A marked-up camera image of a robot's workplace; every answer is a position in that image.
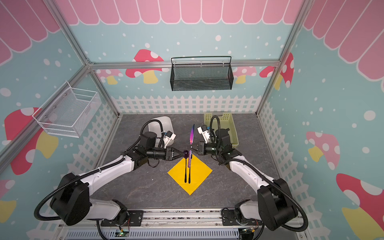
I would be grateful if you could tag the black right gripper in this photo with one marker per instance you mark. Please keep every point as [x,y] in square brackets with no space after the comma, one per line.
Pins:
[199,148]

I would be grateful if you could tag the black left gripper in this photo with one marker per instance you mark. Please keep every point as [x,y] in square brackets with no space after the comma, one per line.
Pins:
[169,153]

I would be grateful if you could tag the purple metal fork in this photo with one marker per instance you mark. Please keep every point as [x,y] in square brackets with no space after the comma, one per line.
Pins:
[189,165]

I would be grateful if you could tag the purple metal spoon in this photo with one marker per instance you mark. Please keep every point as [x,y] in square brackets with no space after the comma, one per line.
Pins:
[186,157]

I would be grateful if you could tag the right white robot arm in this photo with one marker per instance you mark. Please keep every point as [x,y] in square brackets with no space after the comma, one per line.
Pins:
[274,206]

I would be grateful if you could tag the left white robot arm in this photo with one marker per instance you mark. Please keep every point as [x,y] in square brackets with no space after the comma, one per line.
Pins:
[73,202]

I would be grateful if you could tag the yellow paper napkin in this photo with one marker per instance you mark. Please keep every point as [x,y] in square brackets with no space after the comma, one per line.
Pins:
[194,178]

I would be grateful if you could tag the green perforated plastic basket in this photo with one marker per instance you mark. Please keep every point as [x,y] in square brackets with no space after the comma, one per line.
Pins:
[227,122]

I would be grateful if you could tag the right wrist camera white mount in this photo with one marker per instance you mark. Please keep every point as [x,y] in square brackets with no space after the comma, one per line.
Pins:
[205,132]

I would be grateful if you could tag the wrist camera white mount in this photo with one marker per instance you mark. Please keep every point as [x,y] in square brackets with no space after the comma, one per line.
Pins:
[168,139]
[205,132]

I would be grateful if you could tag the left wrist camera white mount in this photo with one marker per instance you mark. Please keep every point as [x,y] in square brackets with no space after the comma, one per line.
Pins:
[168,139]

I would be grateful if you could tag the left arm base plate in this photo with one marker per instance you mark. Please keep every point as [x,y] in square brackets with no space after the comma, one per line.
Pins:
[130,218]

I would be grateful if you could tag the black mesh wall basket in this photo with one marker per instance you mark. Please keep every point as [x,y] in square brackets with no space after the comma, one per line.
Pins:
[207,73]

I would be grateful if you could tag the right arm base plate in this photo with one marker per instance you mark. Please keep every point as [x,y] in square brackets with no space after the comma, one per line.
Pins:
[233,217]

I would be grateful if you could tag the white wire wall basket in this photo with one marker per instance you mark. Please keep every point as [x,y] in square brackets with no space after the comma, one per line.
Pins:
[68,112]

